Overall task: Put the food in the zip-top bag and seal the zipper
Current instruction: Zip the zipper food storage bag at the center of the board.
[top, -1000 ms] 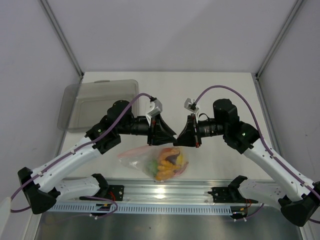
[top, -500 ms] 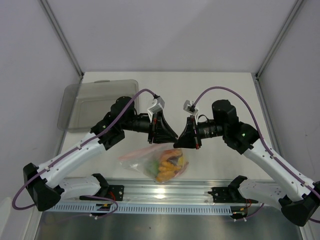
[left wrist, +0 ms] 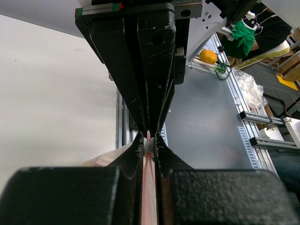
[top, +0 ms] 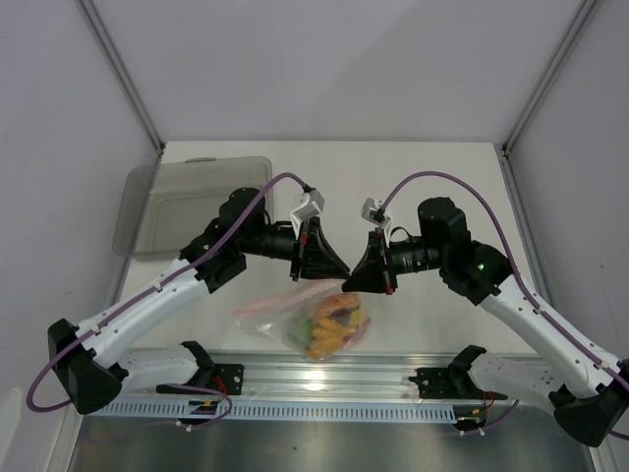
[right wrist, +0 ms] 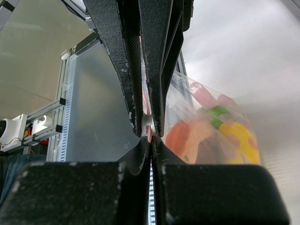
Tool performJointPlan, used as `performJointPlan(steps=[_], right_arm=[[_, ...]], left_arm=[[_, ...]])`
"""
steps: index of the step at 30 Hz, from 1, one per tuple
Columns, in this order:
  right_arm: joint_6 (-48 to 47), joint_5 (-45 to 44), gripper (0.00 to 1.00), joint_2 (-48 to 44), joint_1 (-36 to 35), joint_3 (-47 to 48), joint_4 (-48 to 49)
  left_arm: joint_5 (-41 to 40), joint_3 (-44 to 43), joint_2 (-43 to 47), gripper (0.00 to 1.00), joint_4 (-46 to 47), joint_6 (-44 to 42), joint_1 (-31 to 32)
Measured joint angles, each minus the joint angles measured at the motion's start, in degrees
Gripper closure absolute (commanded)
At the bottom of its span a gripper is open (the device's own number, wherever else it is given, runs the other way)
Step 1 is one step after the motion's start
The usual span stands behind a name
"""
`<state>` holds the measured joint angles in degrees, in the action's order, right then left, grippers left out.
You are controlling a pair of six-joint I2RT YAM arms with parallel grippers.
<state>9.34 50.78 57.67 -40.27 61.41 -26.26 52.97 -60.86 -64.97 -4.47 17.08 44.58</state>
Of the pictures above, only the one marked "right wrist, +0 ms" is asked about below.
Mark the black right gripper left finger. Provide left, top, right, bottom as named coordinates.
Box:
left=0, top=137, right=150, bottom=225

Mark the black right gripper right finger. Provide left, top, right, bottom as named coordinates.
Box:
left=151, top=136, right=290, bottom=225

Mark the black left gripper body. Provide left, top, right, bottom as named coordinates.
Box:
left=183, top=0, right=194, bottom=32

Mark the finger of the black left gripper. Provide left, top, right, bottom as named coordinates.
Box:
left=138, top=0, right=183, bottom=137
left=84, top=0, right=143, bottom=137

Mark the red grapefruit wedge toy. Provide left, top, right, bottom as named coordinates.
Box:
left=165, top=119, right=218, bottom=164

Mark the clear pink zip top bag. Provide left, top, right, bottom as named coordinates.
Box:
left=140, top=58, right=261, bottom=165

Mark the yellow lemon toy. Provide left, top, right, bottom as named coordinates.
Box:
left=218, top=122, right=260, bottom=165

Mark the red chili pepper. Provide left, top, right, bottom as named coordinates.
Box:
left=189, top=82, right=234, bottom=109

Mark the grey slotted cable duct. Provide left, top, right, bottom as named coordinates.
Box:
left=57, top=55, right=77, bottom=162

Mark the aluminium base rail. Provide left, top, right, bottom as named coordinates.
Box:
left=22, top=32, right=101, bottom=147

